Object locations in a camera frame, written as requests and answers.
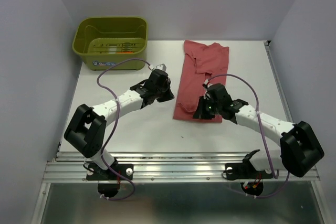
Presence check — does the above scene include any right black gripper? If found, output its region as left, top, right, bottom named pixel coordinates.
left=192, top=95, right=222, bottom=119

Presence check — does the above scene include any red t shirt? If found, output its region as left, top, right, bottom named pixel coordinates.
left=173, top=40, right=229, bottom=123

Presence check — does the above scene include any olive green plastic bin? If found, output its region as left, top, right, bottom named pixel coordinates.
left=72, top=17, right=148, bottom=71

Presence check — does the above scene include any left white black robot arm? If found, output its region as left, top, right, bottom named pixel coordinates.
left=64, top=64, right=174, bottom=179

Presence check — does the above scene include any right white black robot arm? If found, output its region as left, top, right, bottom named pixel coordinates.
left=193, top=83, right=324, bottom=178

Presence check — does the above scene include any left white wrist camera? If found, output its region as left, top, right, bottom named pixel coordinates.
left=154, top=63, right=166, bottom=72

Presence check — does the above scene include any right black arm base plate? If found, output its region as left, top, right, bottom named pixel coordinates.
left=222, top=163, right=273, bottom=181

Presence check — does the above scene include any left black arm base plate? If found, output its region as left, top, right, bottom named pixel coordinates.
left=83, top=162, right=134, bottom=181

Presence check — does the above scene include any aluminium front rail frame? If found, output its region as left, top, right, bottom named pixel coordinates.
left=31, top=40, right=333, bottom=223

